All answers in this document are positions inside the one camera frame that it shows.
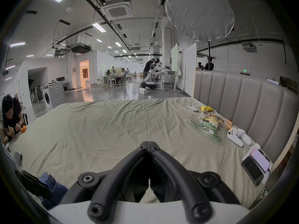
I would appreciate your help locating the grey work table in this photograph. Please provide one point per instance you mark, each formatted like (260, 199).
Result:
(171, 77)

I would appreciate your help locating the white humanoid robot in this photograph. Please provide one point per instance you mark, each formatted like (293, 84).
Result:
(150, 77)

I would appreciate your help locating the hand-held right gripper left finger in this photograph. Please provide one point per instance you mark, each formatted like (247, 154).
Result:
(109, 181)

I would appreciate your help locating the white washing machine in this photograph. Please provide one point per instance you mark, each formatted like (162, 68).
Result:
(53, 96)

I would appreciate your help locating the white remote control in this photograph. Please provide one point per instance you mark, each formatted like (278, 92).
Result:
(193, 107)

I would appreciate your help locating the grey padded headboard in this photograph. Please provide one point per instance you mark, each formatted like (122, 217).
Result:
(245, 101)

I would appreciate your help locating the phone with pink screen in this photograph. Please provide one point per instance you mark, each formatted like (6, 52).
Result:
(260, 159)

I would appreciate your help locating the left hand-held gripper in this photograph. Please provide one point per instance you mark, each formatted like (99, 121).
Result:
(17, 159)

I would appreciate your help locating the dark blue garment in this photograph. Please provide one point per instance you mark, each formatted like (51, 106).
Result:
(58, 190)

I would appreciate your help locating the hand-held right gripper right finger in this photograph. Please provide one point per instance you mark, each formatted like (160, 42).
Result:
(186, 183)

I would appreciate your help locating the white hand controller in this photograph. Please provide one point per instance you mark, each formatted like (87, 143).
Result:
(245, 136)
(234, 138)

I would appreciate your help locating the yellow crumpled wrapper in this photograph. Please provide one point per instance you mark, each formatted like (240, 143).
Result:
(206, 108)

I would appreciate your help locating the round white softbox lamp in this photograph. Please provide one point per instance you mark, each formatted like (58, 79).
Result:
(200, 10)

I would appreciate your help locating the clear printed snack bag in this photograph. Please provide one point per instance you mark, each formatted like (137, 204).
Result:
(209, 125)

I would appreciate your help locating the black phone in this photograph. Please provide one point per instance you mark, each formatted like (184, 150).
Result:
(253, 171)

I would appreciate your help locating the bed with pale green sheet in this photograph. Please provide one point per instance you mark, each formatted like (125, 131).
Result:
(105, 129)

